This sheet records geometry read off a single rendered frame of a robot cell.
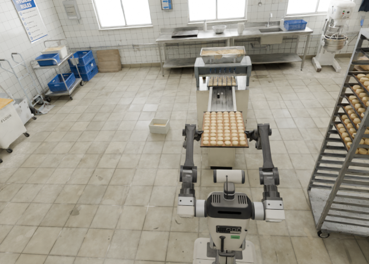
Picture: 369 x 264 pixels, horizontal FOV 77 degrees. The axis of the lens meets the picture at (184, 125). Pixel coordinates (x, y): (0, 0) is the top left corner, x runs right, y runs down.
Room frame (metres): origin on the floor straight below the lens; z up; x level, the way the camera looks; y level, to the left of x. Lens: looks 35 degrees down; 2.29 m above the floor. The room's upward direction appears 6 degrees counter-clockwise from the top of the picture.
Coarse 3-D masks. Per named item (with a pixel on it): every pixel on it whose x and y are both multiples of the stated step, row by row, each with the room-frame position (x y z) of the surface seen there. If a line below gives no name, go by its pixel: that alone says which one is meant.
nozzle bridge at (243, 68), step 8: (248, 56) 3.06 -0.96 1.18; (200, 64) 2.93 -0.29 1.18; (208, 64) 2.91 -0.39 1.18; (216, 64) 2.88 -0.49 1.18; (224, 64) 2.85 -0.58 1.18; (232, 64) 2.82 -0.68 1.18; (240, 64) 2.80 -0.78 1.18; (248, 64) 2.77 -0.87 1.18; (200, 72) 2.95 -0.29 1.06; (208, 72) 2.93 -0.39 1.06; (216, 72) 2.91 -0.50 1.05; (232, 72) 2.87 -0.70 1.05; (240, 72) 2.85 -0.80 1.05; (248, 72) 2.75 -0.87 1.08; (248, 80) 2.85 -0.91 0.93
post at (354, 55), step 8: (360, 32) 1.61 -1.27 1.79; (360, 40) 1.59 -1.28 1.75; (352, 56) 1.61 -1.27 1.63; (344, 80) 1.61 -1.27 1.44; (344, 88) 1.59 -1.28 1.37; (336, 104) 1.61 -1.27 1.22; (328, 128) 1.60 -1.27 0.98; (328, 136) 1.59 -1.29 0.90; (320, 152) 1.60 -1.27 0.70; (312, 176) 1.60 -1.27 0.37
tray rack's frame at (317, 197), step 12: (312, 192) 1.56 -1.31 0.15; (324, 192) 1.55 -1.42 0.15; (312, 204) 1.42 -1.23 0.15; (324, 204) 1.40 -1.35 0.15; (336, 204) 1.39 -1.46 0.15; (360, 216) 1.24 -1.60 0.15; (324, 228) 1.15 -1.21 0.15; (336, 228) 1.14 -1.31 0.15; (348, 228) 1.13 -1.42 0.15; (360, 228) 1.12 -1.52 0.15
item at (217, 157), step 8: (216, 96) 2.65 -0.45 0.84; (224, 96) 2.63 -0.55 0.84; (216, 104) 2.45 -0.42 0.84; (224, 104) 2.43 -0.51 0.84; (232, 104) 2.41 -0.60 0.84; (208, 152) 2.17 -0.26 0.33; (216, 152) 2.15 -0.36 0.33; (224, 152) 2.13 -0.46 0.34; (232, 152) 2.11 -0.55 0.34; (208, 160) 2.17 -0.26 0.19; (216, 160) 2.15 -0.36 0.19; (224, 160) 2.13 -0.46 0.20; (232, 160) 2.11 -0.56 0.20; (216, 168) 2.18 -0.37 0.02; (224, 168) 2.16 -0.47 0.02
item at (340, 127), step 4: (340, 124) 1.54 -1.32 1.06; (340, 128) 1.48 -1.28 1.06; (344, 128) 1.48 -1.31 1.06; (340, 132) 1.46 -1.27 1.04; (344, 132) 1.43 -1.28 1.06; (344, 136) 1.39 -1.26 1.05; (348, 136) 1.38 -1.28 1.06; (344, 140) 1.36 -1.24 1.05; (348, 140) 1.34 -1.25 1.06; (348, 144) 1.29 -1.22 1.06; (348, 148) 1.27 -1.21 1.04; (360, 148) 1.23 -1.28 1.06; (364, 148) 1.25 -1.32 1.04; (368, 148) 1.24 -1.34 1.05; (356, 152) 1.20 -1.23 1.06; (360, 152) 1.20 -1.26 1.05; (364, 152) 1.19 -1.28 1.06; (368, 152) 1.19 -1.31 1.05
